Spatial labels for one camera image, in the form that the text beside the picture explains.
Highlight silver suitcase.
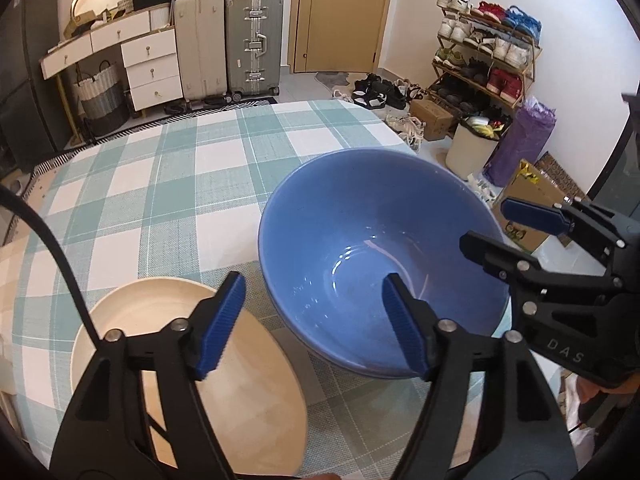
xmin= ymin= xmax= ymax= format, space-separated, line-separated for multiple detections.
xmin=224 ymin=0 xmax=285 ymax=102

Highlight purple bag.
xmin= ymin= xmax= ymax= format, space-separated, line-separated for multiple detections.
xmin=482 ymin=99 xmax=558 ymax=189

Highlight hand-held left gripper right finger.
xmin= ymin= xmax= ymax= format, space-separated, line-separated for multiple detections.
xmin=382 ymin=273 xmax=579 ymax=480

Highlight pile of loose shoes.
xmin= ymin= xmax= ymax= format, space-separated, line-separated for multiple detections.
xmin=331 ymin=73 xmax=427 ymax=152

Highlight person's right hand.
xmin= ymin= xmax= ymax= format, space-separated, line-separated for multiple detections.
xmin=577 ymin=379 xmax=640 ymax=429

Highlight beige suitcase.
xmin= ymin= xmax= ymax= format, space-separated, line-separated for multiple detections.
xmin=173 ymin=0 xmax=229 ymax=104

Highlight printed cardboard box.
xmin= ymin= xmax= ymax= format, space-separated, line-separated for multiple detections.
xmin=492 ymin=151 xmax=587 ymax=254

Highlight cream round plate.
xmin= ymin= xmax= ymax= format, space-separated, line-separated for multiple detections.
xmin=69 ymin=276 xmax=309 ymax=479

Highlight white vanity desk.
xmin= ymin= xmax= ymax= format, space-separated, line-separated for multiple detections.
xmin=39 ymin=6 xmax=177 ymax=126

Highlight tan wooden door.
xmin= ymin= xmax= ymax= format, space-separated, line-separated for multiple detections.
xmin=287 ymin=0 xmax=397 ymax=75

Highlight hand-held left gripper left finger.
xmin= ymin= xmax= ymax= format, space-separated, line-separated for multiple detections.
xmin=50 ymin=271 xmax=246 ymax=480

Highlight white trash bin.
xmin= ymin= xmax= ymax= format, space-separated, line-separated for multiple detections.
xmin=444 ymin=116 xmax=502 ymax=182

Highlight teal white checked tablecloth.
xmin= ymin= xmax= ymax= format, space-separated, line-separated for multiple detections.
xmin=9 ymin=98 xmax=568 ymax=480

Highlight rows of shoes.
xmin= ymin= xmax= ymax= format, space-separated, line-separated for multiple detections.
xmin=433 ymin=0 xmax=542 ymax=111

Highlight woven laundry basket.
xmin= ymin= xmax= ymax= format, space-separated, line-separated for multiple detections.
xmin=71 ymin=59 xmax=131 ymax=137

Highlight grey door mat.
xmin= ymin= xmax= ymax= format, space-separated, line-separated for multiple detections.
xmin=313 ymin=70 xmax=354 ymax=92

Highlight white drawer unit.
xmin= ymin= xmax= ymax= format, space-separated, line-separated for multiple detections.
xmin=119 ymin=29 xmax=184 ymax=114

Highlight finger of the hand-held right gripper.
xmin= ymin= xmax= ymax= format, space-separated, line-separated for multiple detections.
xmin=459 ymin=230 xmax=624 ymax=306
xmin=501 ymin=198 xmax=629 ymax=271

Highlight grey refrigerator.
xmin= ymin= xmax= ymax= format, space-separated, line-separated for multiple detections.
xmin=0 ymin=0 xmax=74 ymax=162

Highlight wooden shoe rack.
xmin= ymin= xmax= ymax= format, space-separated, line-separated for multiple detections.
xmin=429 ymin=0 xmax=544 ymax=122

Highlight black cable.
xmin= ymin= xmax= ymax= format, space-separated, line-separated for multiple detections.
xmin=0 ymin=184 xmax=110 ymax=347

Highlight small open cardboard box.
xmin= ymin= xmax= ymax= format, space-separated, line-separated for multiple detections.
xmin=62 ymin=10 xmax=101 ymax=38

